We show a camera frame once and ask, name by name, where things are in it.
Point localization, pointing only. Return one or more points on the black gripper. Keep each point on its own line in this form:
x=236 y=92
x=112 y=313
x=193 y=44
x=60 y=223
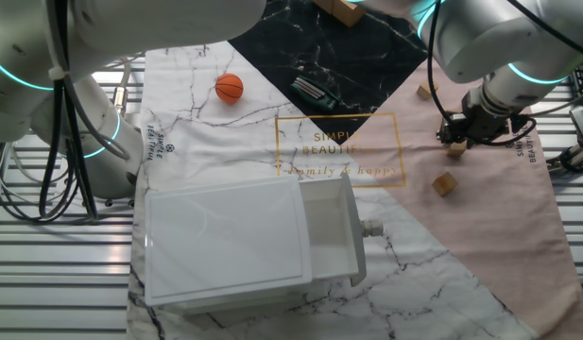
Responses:
x=482 y=126

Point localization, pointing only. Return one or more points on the large wooden block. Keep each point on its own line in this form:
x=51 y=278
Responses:
x=322 y=4
x=348 y=11

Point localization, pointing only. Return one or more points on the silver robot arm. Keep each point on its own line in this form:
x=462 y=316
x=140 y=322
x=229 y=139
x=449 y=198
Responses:
x=102 y=151

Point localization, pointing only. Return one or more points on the orange mini basketball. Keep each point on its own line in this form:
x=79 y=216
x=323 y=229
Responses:
x=229 y=89

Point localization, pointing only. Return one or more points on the marble and pink tablecloth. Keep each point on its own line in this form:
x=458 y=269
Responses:
x=485 y=236

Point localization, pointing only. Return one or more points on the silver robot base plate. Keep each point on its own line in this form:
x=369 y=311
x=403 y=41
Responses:
x=109 y=203

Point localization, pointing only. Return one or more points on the white drawer cabinet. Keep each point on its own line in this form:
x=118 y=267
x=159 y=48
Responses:
x=225 y=236

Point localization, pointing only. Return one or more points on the white drawer with knob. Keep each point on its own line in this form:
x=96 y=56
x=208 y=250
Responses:
x=329 y=226

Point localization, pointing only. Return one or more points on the small wooden cube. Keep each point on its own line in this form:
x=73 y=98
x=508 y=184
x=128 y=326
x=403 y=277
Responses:
x=456 y=149
x=444 y=183
x=424 y=90

